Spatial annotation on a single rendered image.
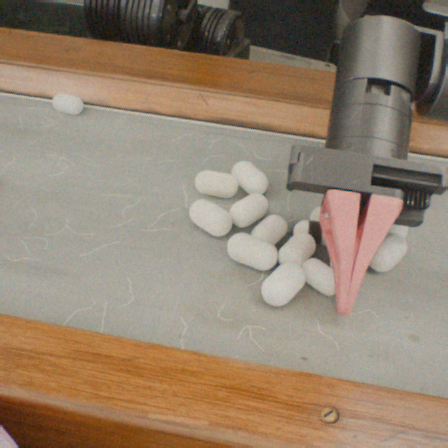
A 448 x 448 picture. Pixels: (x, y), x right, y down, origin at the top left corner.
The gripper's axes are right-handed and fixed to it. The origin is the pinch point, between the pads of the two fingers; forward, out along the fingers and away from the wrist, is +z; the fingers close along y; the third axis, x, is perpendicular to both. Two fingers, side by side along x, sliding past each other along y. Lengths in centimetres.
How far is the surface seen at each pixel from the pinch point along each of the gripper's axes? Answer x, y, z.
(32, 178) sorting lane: 7.4, -26.5, -6.6
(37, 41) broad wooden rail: 19.3, -35.7, -25.4
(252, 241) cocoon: 2.1, -6.8, -3.4
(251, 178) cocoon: 7.5, -8.1, -9.6
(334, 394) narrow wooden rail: -5.7, -0.5, 5.8
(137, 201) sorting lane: 6.9, -16.9, -6.0
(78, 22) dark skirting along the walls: 194, -112, -127
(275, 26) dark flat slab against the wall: 180, -23, -128
